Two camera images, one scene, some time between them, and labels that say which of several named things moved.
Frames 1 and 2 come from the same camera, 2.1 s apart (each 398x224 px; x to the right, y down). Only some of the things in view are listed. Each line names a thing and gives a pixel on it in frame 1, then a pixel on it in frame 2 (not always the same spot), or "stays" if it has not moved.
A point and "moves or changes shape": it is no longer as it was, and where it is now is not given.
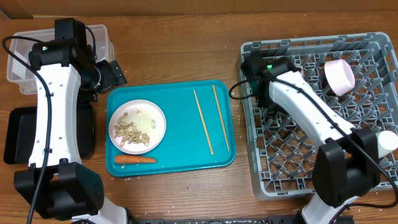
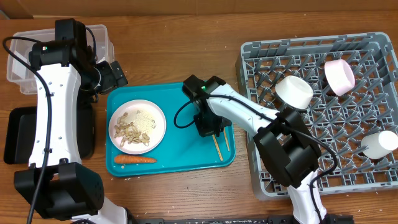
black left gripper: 112,76 stays
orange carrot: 122,159 stays
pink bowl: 339,76 stays
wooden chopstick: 203,122 moves or changes shape
